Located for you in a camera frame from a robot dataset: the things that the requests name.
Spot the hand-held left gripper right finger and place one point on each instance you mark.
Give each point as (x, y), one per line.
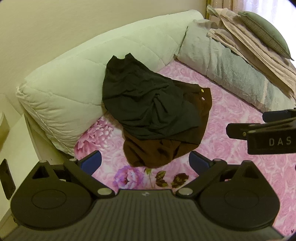
(196, 160)

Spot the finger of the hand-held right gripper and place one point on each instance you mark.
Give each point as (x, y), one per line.
(277, 116)
(238, 131)

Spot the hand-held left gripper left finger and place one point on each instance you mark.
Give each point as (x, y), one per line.
(92, 158)

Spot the dark grey garment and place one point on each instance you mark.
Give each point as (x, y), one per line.
(138, 97)

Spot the pink floral bed sheet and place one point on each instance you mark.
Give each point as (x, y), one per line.
(231, 104)

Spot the grey-green folded blanket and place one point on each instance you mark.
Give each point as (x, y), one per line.
(226, 67)

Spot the beige striped folded blanket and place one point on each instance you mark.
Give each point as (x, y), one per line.
(254, 51)

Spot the white nightstand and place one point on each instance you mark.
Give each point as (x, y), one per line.
(20, 139)

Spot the white quilted duvet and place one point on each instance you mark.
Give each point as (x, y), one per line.
(69, 81)

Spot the green cushion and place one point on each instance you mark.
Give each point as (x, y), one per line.
(266, 30)

